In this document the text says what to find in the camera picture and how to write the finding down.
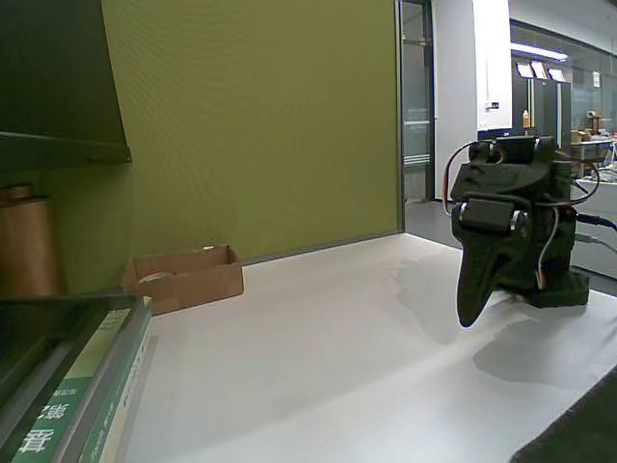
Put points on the copper brown cylindrical bottle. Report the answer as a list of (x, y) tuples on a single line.
[(29, 246)]

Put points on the green book with white characters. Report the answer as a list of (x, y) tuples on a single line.
[(72, 381)]

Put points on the dark green shelf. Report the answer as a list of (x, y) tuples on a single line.
[(53, 72)]

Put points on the grey glass door frame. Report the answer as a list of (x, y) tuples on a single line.
[(414, 96)]

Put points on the small wall switch panel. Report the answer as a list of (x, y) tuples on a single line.
[(492, 104)]

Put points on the white paper notice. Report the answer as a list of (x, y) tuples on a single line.
[(597, 79)]

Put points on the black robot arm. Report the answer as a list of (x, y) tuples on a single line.
[(554, 251)]

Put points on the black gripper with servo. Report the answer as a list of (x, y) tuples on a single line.
[(485, 216)]

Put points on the framed white plaque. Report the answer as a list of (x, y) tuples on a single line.
[(556, 75), (539, 70), (523, 70)]

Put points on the brown cardboard box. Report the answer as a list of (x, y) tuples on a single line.
[(202, 284)]

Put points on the long ceiling light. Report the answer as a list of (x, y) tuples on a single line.
[(540, 51)]

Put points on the green spine white book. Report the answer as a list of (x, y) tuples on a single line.
[(120, 376)]

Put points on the red roll of tape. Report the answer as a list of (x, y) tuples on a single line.
[(156, 278)]

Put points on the black tall cabinet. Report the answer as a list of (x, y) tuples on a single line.
[(544, 106)]

